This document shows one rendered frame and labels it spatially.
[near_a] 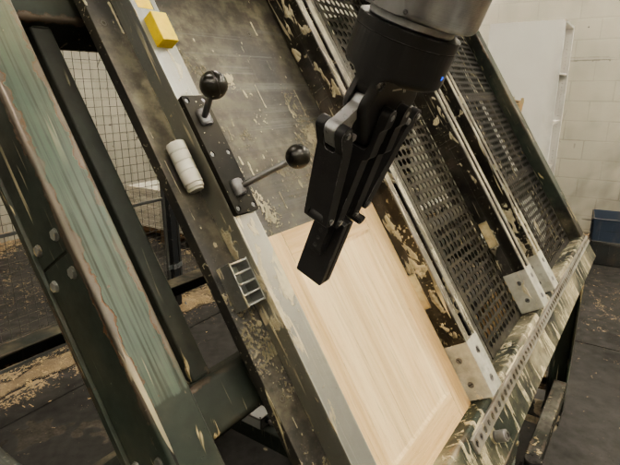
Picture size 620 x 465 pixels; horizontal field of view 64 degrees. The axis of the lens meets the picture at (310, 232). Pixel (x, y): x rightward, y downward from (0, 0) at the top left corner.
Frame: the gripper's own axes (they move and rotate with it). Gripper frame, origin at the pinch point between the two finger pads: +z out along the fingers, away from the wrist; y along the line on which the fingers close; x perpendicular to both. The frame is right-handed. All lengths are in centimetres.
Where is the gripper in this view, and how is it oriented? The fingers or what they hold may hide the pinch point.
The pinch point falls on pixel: (323, 245)
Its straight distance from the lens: 45.7
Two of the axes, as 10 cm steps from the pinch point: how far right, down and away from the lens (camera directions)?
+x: 7.6, 5.3, -3.8
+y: -5.9, 2.9, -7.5
